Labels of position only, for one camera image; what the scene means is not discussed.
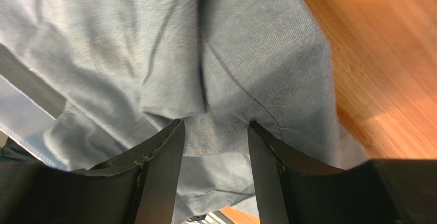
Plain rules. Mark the grey long sleeve shirt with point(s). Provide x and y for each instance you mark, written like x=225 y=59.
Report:
x=128 y=68

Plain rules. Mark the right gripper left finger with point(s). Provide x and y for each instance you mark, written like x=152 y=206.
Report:
x=137 y=186

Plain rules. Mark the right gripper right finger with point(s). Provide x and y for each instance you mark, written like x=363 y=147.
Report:
x=292 y=187

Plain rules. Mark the aluminium frame rail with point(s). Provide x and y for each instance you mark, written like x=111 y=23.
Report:
x=29 y=107

